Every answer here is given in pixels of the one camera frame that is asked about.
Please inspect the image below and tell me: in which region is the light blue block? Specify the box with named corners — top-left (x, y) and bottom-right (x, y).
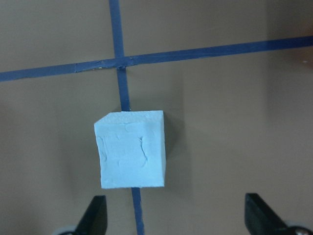
top-left (94, 110), bottom-right (166, 189)

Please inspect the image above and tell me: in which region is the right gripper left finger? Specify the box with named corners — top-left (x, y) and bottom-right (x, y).
top-left (74, 195), bottom-right (108, 235)

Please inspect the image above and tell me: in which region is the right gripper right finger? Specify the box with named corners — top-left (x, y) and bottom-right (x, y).
top-left (244, 193), bottom-right (288, 235)

